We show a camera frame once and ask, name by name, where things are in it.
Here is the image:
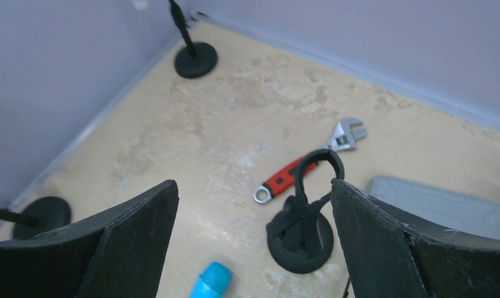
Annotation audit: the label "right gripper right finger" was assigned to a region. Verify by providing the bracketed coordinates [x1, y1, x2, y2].
[331, 178, 500, 297]

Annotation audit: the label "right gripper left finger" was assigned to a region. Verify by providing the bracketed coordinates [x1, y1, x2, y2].
[0, 180, 179, 297]

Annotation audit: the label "black shock-mount stand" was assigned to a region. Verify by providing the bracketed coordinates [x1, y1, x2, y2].
[0, 196, 72, 240]

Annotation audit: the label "black round-base stand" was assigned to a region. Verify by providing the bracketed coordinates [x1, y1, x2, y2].
[266, 148, 345, 274]
[169, 0, 218, 79]

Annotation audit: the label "blue microphone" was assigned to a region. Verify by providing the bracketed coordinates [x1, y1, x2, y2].
[189, 261, 232, 298]

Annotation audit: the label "black round-base back stand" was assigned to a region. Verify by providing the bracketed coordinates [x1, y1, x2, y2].
[169, 0, 218, 79]

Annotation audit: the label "grey plastic tool case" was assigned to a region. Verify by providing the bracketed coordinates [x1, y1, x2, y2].
[368, 175, 500, 240]

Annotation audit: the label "red adjustable wrench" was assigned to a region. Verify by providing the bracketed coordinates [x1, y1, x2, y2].
[252, 117, 368, 205]

